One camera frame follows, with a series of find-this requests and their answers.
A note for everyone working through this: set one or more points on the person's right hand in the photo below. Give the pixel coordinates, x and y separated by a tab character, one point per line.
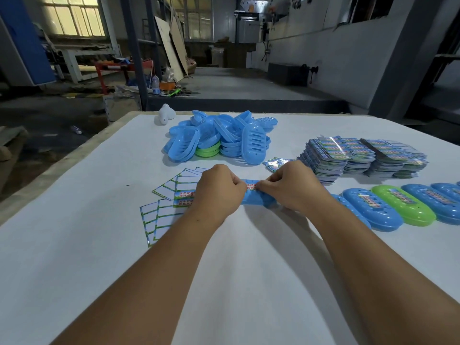
294	190

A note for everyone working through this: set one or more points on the person's left hand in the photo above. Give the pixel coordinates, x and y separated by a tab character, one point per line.
215	194

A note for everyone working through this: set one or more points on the glossy sticker sheets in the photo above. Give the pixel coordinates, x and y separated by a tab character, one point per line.
275	164

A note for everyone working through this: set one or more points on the small rectangular sticker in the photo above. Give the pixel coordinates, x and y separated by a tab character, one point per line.
252	187

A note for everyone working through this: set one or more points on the stacks of colourful sticker sheets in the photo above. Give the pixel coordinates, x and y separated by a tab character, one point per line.
323	161

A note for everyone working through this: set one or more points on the fanned backing sheets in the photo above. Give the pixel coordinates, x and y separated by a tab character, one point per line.
165	192

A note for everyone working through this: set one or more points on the pile of blue soap dishes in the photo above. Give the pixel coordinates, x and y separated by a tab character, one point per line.
230	132

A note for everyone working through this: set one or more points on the person's left forearm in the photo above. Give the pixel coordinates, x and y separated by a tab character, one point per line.
136	283

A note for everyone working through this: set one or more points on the person's right forearm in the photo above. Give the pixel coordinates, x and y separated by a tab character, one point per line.
377	276

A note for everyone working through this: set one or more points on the black box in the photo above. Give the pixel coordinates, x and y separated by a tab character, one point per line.
287	74

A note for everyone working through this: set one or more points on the orange box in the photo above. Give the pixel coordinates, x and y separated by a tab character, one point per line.
167	86

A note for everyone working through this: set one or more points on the small white plastic figure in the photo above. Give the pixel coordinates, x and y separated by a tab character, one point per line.
166	114

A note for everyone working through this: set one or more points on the green tool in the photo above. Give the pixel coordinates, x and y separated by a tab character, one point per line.
173	92

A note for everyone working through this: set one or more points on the clear water bottle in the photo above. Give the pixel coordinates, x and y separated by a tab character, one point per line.
155	85

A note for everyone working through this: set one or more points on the pale wooden crate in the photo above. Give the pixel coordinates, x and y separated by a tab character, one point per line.
122	107

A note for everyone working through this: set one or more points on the white plastic bag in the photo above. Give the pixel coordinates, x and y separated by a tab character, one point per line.
169	74

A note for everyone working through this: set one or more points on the wicker basket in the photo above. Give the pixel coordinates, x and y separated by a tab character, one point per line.
192	67

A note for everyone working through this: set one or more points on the pale leaning plywood board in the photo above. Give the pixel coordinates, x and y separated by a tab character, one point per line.
169	50

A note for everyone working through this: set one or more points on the brown leaning board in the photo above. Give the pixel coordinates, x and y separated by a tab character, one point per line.
179	46

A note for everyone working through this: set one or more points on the plastic bottle on floor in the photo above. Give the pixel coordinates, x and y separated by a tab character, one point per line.
76	130

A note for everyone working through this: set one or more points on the silver machine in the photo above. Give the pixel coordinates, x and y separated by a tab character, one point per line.
249	32

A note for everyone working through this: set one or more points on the grey slanted pillar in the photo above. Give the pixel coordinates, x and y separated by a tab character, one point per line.
406	68

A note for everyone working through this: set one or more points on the red metal table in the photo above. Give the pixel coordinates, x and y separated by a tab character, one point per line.
111	65

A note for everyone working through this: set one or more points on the wide window with grid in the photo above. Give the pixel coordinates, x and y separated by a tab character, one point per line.
197	21

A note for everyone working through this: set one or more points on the wooden pallet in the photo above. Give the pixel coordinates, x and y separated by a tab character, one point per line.
10	140

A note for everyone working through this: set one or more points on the large bright window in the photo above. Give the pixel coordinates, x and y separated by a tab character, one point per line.
72	17

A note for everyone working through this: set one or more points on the blue and white machine cabinet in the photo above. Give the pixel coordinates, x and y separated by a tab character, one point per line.
25	39

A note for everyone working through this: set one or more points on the black wall plug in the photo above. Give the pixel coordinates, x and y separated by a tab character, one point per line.
313	70

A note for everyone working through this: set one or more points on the thick dark steel post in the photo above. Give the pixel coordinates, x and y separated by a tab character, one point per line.
134	61

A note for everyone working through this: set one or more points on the thin dark steel post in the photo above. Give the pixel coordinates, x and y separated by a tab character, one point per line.
152	35

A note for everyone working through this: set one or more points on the white metal workbench frame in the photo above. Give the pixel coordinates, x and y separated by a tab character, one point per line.
73	64

